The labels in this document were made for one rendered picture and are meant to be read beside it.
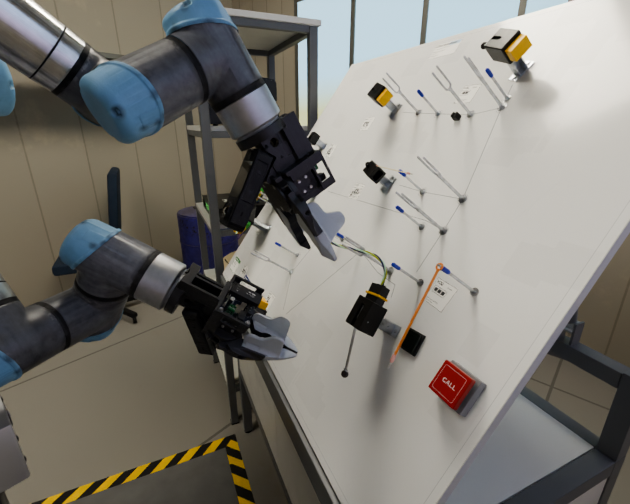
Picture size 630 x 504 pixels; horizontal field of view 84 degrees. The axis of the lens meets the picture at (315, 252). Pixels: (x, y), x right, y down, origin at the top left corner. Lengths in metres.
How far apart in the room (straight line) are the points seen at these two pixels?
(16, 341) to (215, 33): 0.43
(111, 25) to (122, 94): 3.32
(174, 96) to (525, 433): 0.96
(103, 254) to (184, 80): 0.25
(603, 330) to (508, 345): 2.26
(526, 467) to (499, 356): 0.41
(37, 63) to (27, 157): 2.92
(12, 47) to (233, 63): 0.23
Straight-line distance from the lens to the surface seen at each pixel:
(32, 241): 3.53
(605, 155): 0.68
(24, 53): 0.54
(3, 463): 0.64
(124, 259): 0.54
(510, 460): 0.96
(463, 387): 0.56
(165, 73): 0.44
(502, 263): 0.64
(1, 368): 0.55
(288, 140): 0.51
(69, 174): 3.51
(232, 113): 0.47
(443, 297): 0.66
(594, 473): 1.02
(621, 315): 2.78
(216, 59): 0.46
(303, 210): 0.48
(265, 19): 1.57
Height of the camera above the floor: 1.47
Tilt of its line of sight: 20 degrees down
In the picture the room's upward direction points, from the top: straight up
